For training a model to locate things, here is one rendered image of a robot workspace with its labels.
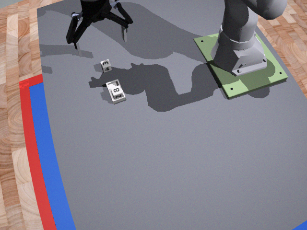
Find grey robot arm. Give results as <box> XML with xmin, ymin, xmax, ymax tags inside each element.
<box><xmin>211</xmin><ymin>0</ymin><xmax>287</xmax><ymax>77</ymax></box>

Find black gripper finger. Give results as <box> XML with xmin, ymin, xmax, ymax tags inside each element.
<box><xmin>100</xmin><ymin>0</ymin><xmax>133</xmax><ymax>42</ymax></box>
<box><xmin>66</xmin><ymin>12</ymin><xmax>96</xmax><ymax>57</ymax></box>

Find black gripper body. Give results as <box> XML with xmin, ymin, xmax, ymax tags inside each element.
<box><xmin>80</xmin><ymin>0</ymin><xmax>112</xmax><ymax>23</ymax></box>

